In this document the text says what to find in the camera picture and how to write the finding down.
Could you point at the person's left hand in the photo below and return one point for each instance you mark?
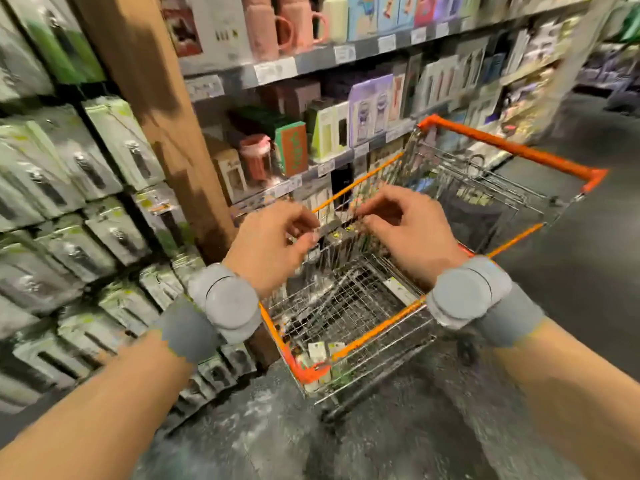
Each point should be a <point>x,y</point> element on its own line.
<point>265,250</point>

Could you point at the person's right hand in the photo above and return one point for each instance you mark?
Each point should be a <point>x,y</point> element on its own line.
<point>415,235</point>

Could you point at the pile of packets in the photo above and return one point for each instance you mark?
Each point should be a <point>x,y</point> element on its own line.
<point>318,353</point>

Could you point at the rows of hung nail clipper packs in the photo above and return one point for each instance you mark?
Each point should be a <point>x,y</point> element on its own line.
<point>60,175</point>

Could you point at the person's right forearm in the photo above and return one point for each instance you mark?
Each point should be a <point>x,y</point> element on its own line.
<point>580,405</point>

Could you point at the pink mugs on shelf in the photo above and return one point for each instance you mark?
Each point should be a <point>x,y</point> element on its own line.
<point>255,160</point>

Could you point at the lavender product box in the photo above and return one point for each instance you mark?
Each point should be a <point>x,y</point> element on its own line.
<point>370,110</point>

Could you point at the grey kitchenware shelf unit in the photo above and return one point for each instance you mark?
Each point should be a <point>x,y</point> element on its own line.
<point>300,63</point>

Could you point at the large white product box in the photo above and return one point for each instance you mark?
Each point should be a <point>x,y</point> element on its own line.
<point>205,30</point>

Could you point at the grey wrist tracker band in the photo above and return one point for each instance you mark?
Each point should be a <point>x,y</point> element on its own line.
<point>225,305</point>
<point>470,290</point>

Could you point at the teal orange box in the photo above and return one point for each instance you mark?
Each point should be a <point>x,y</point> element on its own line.
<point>292,150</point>

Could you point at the green white box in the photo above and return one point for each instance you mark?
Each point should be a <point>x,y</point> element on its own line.
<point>328,130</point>

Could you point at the blue cartoon box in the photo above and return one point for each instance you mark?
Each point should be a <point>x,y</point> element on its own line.
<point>362,13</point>

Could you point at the cream white jug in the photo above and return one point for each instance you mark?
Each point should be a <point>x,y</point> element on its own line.
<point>335,15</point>

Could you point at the wooden post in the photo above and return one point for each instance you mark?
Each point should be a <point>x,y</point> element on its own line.
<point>150,115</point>

